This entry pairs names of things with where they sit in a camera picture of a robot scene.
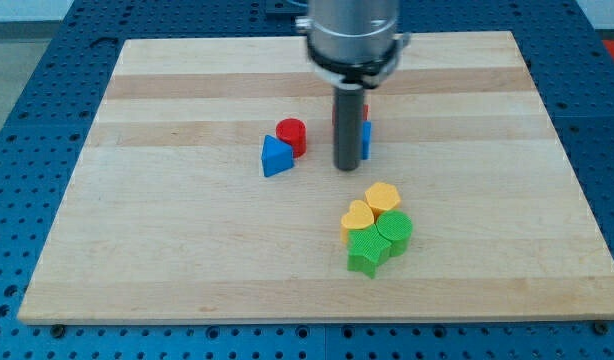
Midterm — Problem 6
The blue perforated table plate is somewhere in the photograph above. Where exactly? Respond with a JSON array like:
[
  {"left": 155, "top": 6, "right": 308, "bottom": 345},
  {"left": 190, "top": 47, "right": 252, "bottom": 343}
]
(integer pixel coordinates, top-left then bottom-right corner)
[{"left": 0, "top": 0, "right": 614, "bottom": 359}]

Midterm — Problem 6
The wooden board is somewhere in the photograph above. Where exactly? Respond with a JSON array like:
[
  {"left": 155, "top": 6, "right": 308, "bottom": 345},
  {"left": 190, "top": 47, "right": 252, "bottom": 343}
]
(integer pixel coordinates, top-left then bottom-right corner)
[{"left": 18, "top": 32, "right": 614, "bottom": 325}]

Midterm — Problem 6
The red block behind rod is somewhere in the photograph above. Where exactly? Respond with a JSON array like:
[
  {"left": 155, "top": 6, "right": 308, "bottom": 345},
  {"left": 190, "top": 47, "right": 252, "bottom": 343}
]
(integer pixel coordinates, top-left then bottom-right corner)
[{"left": 331, "top": 103, "right": 370, "bottom": 125}]

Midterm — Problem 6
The green cylinder block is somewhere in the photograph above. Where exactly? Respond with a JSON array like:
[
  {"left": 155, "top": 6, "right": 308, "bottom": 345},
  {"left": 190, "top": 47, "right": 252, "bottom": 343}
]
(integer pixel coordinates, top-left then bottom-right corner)
[{"left": 376, "top": 210, "right": 414, "bottom": 257}]

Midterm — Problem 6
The blue cube block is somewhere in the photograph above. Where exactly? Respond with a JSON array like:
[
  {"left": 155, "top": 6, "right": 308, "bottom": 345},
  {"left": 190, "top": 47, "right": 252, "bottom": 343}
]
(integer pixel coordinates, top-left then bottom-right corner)
[{"left": 361, "top": 121, "right": 372, "bottom": 160}]

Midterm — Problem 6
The blue triangle block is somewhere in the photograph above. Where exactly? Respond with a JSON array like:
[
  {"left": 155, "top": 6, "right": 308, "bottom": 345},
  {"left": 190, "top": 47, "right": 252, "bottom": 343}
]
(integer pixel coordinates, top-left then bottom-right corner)
[{"left": 260, "top": 135, "right": 294, "bottom": 177}]

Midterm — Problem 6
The red cylinder block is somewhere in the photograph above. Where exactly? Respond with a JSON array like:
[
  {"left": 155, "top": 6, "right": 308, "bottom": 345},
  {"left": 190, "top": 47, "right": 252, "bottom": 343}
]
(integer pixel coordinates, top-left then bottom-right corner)
[{"left": 275, "top": 118, "right": 307, "bottom": 158}]

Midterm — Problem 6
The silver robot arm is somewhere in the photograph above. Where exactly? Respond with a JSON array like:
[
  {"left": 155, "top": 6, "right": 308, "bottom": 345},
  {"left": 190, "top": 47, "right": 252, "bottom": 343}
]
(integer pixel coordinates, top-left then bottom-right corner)
[{"left": 295, "top": 0, "right": 410, "bottom": 90}]

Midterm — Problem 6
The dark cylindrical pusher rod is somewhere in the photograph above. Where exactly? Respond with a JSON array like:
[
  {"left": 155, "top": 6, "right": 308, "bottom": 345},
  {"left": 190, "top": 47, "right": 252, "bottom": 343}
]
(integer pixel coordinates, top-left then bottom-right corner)
[{"left": 333, "top": 88, "right": 364, "bottom": 171}]

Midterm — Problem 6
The green star block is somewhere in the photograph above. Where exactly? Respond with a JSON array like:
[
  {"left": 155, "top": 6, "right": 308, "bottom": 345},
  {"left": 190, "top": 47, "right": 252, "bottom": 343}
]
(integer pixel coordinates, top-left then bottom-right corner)
[{"left": 347, "top": 225, "right": 391, "bottom": 279}]

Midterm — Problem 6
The yellow heart block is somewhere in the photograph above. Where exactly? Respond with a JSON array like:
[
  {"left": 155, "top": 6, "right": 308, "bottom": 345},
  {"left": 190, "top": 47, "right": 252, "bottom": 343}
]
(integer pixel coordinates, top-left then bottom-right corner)
[{"left": 340, "top": 200, "right": 375, "bottom": 244}]

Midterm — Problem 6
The yellow hexagon block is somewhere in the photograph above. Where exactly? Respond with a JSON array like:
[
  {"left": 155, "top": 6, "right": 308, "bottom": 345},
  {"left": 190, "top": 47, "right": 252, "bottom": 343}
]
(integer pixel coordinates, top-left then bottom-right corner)
[{"left": 364, "top": 182, "right": 401, "bottom": 218}]

